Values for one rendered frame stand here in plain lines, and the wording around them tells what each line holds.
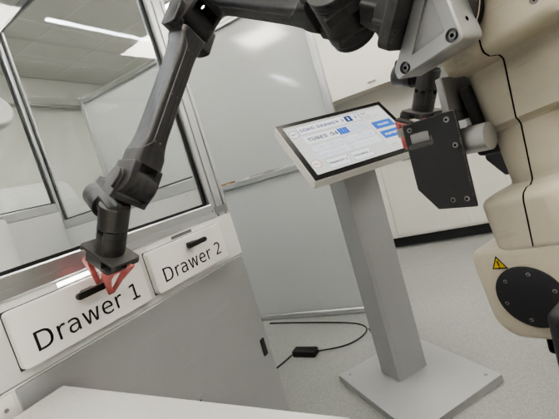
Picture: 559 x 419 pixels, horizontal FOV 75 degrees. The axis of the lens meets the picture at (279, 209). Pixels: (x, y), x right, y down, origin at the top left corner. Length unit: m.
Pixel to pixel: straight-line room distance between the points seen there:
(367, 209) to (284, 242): 1.09
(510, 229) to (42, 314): 0.83
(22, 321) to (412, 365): 1.44
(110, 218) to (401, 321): 1.27
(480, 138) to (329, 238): 1.80
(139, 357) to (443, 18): 0.88
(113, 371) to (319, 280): 1.77
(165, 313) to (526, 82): 0.89
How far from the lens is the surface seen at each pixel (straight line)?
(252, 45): 2.50
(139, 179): 0.73
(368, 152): 1.44
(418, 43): 0.55
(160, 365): 1.01
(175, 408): 0.58
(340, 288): 2.47
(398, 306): 1.65
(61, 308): 0.85
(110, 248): 0.78
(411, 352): 1.76
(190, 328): 1.07
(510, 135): 0.69
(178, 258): 1.03
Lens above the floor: 1.03
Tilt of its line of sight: 6 degrees down
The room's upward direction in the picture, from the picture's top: 16 degrees counter-clockwise
